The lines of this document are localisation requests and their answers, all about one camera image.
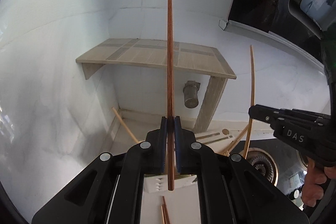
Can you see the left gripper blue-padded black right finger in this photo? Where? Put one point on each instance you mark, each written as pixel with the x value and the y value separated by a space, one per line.
pixel 230 189

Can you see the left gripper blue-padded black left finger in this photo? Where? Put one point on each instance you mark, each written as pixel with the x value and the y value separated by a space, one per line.
pixel 110 188

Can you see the curved bamboo chopstick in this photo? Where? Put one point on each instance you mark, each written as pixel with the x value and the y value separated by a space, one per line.
pixel 250 122

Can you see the dark brown wooden chopstick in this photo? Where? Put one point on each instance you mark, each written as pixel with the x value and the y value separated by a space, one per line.
pixel 170 96

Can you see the person's right hand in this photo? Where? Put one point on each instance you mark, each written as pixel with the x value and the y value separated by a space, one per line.
pixel 312 190

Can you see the bamboo chopstick in side slot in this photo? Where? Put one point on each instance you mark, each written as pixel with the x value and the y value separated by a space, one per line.
pixel 233 144

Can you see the black glass gas stove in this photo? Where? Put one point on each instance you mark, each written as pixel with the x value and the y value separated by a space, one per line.
pixel 282 165

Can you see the reddish brown wooden chopstick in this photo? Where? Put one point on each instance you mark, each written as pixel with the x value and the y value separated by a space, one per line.
pixel 165 215

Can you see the light chopstick in holder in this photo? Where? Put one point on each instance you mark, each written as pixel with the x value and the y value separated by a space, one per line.
pixel 124 125

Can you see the grey metal pipe fitting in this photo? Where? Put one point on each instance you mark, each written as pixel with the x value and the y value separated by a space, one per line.
pixel 190 92

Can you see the black range hood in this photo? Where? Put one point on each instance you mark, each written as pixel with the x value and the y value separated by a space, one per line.
pixel 293 26

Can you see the wooden wall shelf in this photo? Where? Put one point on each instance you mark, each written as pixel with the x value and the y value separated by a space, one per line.
pixel 147 53

